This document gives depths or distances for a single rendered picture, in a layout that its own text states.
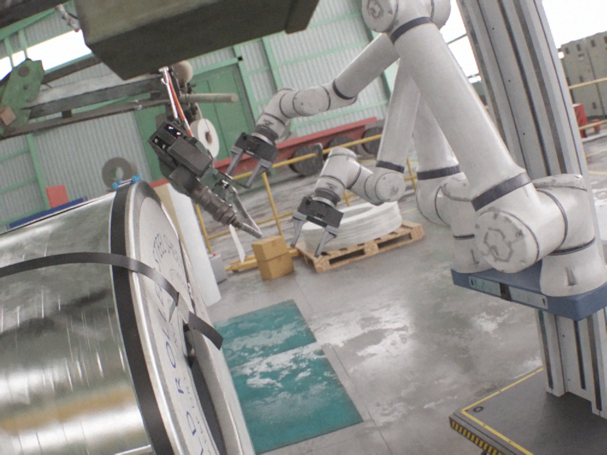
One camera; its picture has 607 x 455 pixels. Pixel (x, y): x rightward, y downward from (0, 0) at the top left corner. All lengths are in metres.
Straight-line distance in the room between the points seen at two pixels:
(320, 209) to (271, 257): 4.83
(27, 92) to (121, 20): 2.01
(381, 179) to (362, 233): 4.70
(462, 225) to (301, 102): 0.61
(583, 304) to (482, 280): 0.45
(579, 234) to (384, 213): 5.21
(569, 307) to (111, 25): 1.27
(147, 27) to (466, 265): 1.54
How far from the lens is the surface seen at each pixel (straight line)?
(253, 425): 3.32
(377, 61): 1.79
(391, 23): 1.46
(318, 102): 1.92
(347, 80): 1.91
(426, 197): 2.05
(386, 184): 1.80
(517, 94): 1.85
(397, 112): 1.85
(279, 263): 6.73
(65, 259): 1.14
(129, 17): 0.48
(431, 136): 2.03
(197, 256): 6.35
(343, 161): 1.92
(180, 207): 6.30
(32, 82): 2.50
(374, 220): 6.53
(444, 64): 1.42
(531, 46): 1.68
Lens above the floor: 1.35
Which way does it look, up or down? 9 degrees down
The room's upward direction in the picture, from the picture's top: 16 degrees counter-clockwise
